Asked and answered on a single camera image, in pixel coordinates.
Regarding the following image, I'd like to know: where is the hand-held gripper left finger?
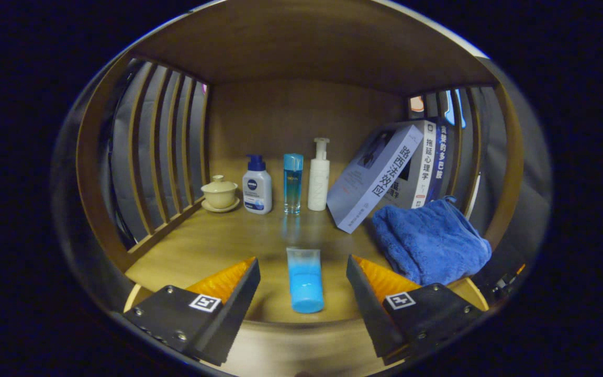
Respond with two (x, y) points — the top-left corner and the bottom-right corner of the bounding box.
(122, 257), (261, 367)

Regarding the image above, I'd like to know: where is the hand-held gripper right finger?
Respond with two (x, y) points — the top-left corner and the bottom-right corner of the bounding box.
(346, 254), (485, 365)

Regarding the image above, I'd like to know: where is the blue squeeze tube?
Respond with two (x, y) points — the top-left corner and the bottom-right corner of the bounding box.
(286, 247), (325, 314)

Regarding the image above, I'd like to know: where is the wooden countertop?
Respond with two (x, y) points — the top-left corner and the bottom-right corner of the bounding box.
(124, 202), (490, 325)

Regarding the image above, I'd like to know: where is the blue towel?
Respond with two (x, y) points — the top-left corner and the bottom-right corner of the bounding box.
(371, 196), (492, 286)

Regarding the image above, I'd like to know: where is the beige lidded teacup with saucer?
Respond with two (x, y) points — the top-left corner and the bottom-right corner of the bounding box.
(200, 175), (241, 213)

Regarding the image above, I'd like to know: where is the white lotion bottle blue cap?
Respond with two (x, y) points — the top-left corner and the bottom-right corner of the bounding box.
(242, 154), (273, 215)

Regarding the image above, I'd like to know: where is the grey leaning book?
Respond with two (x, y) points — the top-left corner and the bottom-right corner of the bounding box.
(326, 124), (423, 234)

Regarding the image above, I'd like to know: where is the black device with orange part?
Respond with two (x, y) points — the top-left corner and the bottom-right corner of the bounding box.
(482, 262), (527, 302)

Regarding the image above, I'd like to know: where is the white pump bottle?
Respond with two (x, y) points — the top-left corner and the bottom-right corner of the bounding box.
(308, 138), (331, 212)

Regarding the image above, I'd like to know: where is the teal glass bottle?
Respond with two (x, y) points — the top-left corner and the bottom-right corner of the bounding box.
(283, 153), (304, 215)

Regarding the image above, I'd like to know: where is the white spine book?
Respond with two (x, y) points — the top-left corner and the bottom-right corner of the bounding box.
(385, 120), (437, 209)

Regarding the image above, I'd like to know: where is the dark blue book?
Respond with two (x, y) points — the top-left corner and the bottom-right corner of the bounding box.
(427, 121), (456, 202)

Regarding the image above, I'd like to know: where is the black backdrop cloth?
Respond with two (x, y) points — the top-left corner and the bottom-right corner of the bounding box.
(50, 52), (552, 315)

